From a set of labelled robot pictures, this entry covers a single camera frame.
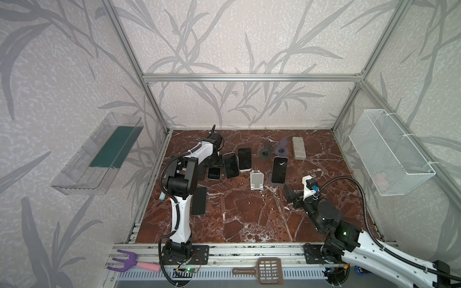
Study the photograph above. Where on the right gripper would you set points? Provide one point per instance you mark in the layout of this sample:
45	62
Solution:
292	197

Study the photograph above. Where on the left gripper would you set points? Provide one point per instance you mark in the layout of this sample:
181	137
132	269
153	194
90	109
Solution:
221	161

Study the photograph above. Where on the white framed phone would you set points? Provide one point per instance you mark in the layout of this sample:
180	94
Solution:
214	173

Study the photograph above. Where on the black phone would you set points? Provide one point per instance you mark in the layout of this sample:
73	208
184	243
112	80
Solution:
245	159
231	165
199	202

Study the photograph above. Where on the dark grey round phone stand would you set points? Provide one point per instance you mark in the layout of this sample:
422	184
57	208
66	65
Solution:
281	149

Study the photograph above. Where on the grey angled phone stand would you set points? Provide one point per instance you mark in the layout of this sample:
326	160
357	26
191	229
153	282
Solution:
266	151

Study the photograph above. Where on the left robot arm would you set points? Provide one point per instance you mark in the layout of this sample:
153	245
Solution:
179	181

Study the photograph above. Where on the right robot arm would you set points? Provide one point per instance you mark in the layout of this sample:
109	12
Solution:
347	243

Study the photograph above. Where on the purple edged phone right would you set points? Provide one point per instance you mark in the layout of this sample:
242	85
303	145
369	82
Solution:
280	165

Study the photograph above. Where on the white phone stand centre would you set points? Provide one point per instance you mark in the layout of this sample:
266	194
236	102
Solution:
256	180

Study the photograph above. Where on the grey rectangular block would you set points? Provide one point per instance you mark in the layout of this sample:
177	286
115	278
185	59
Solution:
299	150

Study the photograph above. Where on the brown plastic spatula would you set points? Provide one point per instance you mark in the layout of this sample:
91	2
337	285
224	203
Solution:
267	271

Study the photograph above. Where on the blue black device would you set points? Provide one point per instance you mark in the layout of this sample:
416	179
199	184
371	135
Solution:
361	271

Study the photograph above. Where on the green circuit board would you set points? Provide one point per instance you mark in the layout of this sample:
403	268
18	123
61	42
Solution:
186	272

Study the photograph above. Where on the purple pink toy rake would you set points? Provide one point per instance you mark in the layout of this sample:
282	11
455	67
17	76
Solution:
132	261

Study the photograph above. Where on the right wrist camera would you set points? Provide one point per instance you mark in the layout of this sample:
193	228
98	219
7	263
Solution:
311	188

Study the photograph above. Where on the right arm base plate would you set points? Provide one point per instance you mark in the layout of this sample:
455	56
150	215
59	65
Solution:
313	254

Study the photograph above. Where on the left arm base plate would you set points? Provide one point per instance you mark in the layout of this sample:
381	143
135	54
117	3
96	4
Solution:
199	255

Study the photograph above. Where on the white wire mesh basket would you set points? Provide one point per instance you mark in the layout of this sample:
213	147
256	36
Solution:
394	163

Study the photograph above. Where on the clear plastic wall shelf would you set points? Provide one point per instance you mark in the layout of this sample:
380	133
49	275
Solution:
95	166

